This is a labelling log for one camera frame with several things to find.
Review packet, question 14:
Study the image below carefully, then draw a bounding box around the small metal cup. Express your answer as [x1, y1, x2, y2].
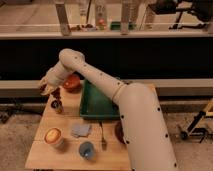
[51, 100, 63, 114]

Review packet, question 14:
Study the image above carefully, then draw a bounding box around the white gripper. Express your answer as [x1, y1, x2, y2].
[38, 68, 64, 100]

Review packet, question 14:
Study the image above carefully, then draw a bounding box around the metal fork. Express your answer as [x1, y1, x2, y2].
[99, 122, 107, 151]

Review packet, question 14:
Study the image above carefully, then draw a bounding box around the red orange bowl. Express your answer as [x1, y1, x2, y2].
[62, 74, 80, 92]

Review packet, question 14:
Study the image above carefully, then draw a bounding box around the blue grey small bowl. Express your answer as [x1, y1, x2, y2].
[79, 141, 95, 160]

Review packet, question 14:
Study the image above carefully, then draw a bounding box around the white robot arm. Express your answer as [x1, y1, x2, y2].
[39, 49, 179, 171]

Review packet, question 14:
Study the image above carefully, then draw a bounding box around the blue grey cloth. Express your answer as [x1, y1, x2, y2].
[71, 123, 92, 138]

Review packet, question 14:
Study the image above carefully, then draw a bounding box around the dark purple grape bunch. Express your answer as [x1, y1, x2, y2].
[50, 87, 63, 102]

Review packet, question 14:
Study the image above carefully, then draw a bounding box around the green plastic tray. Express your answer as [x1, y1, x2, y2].
[80, 80, 119, 120]

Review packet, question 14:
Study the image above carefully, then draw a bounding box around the dark maroon plate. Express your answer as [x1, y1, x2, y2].
[114, 121, 124, 143]

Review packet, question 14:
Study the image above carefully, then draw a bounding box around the yellow black cart frame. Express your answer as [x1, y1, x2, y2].
[179, 98, 213, 142]

